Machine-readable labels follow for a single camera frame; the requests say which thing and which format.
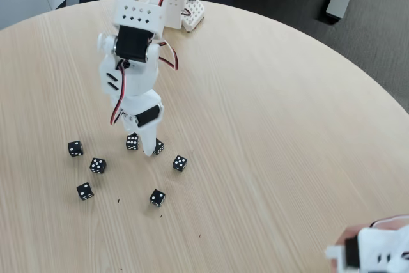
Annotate black die with white pips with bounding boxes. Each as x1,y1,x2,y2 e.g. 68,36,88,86
152,138,166,156
67,140,84,158
172,154,189,173
89,157,107,175
125,134,141,151
149,189,166,208
76,182,95,202

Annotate person's hand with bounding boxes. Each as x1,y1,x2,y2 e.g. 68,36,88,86
332,214,409,250

